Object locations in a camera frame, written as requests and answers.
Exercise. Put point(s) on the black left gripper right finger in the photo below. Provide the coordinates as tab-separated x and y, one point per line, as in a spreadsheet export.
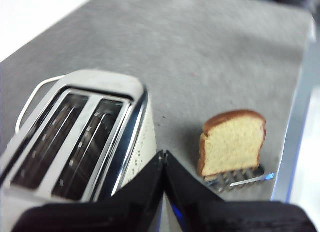
225	217

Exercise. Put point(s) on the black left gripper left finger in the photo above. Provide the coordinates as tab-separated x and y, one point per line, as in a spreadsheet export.
112	217

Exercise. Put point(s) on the shiny metal bread rack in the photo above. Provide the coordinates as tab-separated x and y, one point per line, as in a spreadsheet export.
247	181

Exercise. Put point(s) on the cream two-slot toaster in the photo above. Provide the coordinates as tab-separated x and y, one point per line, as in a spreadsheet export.
100	79

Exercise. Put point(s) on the slice of bread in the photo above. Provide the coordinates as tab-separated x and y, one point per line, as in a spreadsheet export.
232	144

